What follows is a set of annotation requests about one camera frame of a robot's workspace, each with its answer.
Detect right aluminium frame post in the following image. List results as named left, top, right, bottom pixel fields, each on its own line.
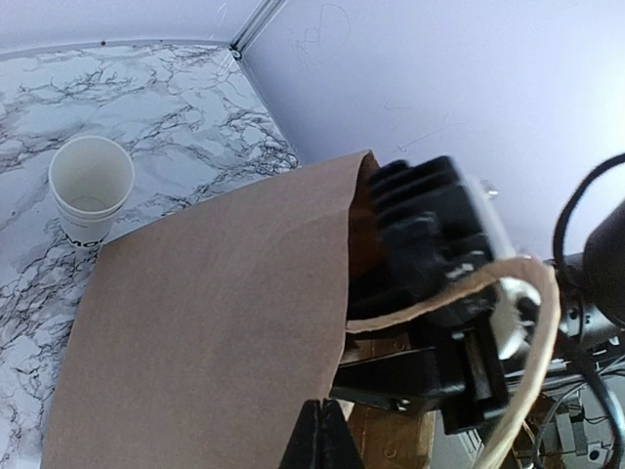
left=229, top=0, right=287, bottom=60

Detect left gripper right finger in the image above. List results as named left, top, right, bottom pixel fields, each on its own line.
left=321, top=400, right=363, bottom=469

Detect stacked white paper cups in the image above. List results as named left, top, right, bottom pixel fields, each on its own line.
left=48, top=136, right=136, bottom=249

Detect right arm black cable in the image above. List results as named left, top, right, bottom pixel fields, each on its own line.
left=553, top=152, right=625, bottom=441

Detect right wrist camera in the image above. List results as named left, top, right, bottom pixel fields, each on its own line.
left=349, top=155, right=543, bottom=362

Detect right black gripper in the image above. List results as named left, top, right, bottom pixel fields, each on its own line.
left=330, top=292, right=510, bottom=434

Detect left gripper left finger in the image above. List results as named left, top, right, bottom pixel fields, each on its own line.
left=278, top=400, right=322, bottom=469

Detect brown paper bag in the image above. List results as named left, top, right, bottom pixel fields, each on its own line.
left=41, top=151, right=561, bottom=468

